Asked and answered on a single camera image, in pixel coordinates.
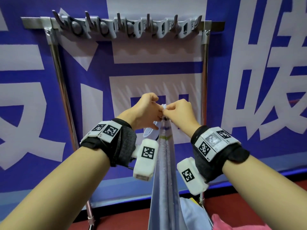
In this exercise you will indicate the person's left hand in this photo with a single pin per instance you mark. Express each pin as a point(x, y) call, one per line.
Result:
point(140, 112)

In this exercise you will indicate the person's right hand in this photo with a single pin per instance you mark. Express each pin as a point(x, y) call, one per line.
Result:
point(184, 114)

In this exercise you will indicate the person's right fingers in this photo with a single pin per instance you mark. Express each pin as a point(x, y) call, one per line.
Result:
point(171, 111)

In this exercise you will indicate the person's left fingers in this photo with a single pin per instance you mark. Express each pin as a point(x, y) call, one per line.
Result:
point(154, 100)

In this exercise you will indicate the clear plastic clothes hanger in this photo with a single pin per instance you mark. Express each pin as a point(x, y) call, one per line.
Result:
point(150, 132)

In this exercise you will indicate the light blue striped cloth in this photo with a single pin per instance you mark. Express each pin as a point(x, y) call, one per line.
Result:
point(165, 177)

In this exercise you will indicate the person's right forearm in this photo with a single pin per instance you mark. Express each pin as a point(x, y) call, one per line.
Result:
point(263, 189)

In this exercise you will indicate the person's left forearm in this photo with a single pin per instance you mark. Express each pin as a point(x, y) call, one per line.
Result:
point(60, 191)

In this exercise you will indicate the white right wrist marker plate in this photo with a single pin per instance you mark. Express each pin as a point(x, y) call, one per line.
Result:
point(215, 141)

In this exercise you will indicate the white wrist marker plate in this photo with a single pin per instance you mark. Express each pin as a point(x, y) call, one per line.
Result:
point(215, 141)
point(108, 131)

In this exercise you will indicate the white left wrist marker plate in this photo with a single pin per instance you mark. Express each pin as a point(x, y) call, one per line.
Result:
point(108, 131)

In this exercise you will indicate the row of grey clothes hangers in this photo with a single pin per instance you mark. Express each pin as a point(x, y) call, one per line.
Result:
point(124, 27)

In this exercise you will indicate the blue and white printed banner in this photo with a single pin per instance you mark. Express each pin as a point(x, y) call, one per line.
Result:
point(239, 69)

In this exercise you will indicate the silver metal garment rack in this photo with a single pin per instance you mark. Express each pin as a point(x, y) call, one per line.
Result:
point(57, 69)

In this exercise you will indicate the pale blue crumpled garment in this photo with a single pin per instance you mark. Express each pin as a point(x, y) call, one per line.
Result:
point(195, 215)

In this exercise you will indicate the pink cloth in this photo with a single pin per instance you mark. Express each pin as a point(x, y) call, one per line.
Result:
point(223, 223)

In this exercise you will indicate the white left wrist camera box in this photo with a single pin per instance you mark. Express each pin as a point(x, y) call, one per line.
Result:
point(146, 162)

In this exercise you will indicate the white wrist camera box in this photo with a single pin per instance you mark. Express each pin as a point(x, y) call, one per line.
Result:
point(146, 162)
point(191, 177)

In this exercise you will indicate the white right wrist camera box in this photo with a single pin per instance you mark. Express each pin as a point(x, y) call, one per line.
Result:
point(191, 177)

